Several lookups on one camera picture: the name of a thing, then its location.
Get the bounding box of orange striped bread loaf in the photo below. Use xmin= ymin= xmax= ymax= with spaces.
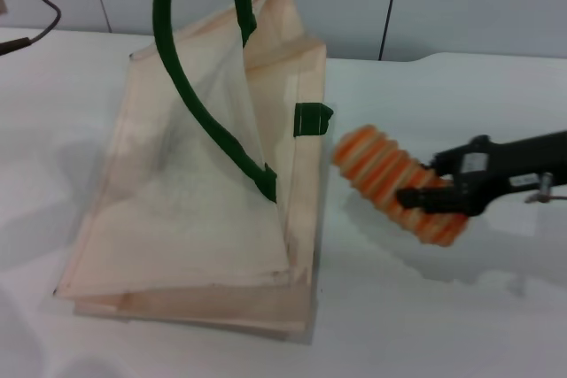
xmin=331 ymin=122 xmax=469 ymax=248

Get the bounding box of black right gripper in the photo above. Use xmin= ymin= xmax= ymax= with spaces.
xmin=394 ymin=128 xmax=567 ymax=217

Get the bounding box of black vertical wall strip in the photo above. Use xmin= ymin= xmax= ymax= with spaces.
xmin=378 ymin=0 xmax=404 ymax=62

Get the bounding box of right wrist cable connector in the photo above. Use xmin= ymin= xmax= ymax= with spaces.
xmin=524 ymin=171 xmax=567 ymax=204

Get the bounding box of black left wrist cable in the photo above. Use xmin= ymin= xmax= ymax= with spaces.
xmin=0 ymin=0 xmax=63 ymax=58

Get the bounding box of cream handbag with green handle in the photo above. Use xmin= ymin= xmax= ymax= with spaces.
xmin=52 ymin=0 xmax=336 ymax=344

